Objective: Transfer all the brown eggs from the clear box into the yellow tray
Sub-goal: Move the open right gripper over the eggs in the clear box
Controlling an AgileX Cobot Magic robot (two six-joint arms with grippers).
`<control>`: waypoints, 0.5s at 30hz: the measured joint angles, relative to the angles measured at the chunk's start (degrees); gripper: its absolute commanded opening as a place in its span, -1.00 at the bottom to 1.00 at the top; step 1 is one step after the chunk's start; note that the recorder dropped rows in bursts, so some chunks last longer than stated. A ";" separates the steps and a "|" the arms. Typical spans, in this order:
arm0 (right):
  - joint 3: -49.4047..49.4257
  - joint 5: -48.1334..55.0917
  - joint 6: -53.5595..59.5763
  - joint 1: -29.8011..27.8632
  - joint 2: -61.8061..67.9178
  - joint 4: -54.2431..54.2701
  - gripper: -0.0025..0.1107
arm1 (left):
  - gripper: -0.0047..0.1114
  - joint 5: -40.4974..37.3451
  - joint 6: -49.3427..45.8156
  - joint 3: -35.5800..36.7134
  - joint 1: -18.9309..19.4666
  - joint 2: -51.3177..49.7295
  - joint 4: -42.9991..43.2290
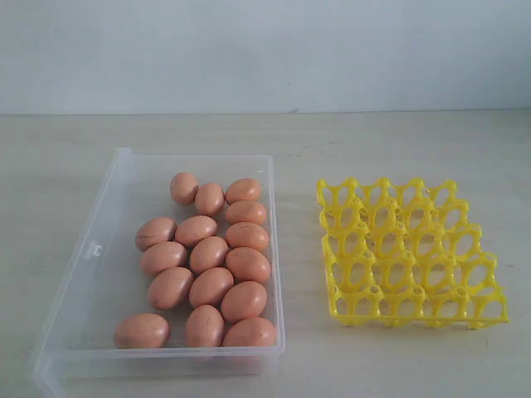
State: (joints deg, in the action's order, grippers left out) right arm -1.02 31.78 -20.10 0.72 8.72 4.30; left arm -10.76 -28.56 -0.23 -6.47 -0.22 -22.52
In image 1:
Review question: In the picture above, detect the brown egg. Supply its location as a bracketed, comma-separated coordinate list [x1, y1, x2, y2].
[170, 172, 198, 206]
[221, 281, 267, 323]
[189, 236, 229, 274]
[140, 241, 188, 276]
[222, 317, 276, 347]
[225, 247, 271, 283]
[135, 216, 178, 252]
[225, 222, 270, 251]
[188, 267, 234, 308]
[225, 200, 267, 225]
[114, 313, 171, 349]
[174, 215, 218, 248]
[186, 304, 225, 347]
[225, 177, 261, 204]
[148, 267, 193, 310]
[194, 182, 225, 217]

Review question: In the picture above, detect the clear plastic box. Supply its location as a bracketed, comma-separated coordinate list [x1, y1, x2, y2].
[32, 148, 285, 397]

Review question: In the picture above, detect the yellow plastic egg tray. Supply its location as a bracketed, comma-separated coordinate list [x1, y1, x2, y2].
[316, 177, 509, 329]

